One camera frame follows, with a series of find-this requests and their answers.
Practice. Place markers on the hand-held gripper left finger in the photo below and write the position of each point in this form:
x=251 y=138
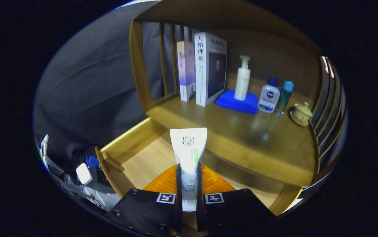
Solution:
x=146 y=210

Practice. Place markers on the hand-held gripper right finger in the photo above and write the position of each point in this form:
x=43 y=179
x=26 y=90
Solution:
x=235 y=210

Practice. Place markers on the wooden drawer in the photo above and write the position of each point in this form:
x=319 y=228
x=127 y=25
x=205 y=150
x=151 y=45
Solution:
x=142 y=158

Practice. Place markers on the white squeeze tube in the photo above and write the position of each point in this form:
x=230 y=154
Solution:
x=188 y=148

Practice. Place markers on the wooden countertop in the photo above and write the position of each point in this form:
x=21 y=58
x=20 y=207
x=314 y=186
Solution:
x=241 y=138

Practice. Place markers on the wooden cabinet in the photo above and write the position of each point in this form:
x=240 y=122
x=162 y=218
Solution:
x=142 y=65

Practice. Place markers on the white rounded box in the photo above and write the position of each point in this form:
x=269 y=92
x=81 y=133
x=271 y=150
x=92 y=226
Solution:
x=84 y=173

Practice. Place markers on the small blue rag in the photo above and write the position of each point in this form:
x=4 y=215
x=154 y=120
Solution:
x=92 y=161

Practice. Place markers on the folded blue cloth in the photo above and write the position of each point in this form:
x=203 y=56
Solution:
x=231 y=103

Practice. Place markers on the yellow ceramic lidded cup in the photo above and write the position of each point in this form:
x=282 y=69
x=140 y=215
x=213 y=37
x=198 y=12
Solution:
x=301 y=115

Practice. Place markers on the flat white device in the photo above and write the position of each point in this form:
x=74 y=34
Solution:
x=44 y=151

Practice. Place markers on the white bottle with blue cap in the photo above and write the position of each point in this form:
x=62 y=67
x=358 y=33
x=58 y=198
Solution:
x=268 y=97

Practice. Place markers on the teal bottle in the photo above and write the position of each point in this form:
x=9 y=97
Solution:
x=284 y=98

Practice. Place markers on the white pump bottle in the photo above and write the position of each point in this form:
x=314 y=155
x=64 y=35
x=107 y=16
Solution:
x=242 y=82

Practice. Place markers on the thick white book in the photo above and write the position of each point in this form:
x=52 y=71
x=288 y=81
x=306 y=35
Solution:
x=203 y=79

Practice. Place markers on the black backdrop cloth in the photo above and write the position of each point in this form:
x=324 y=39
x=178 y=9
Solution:
x=93 y=82

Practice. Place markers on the purple book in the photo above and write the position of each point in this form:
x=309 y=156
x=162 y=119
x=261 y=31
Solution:
x=186 y=72

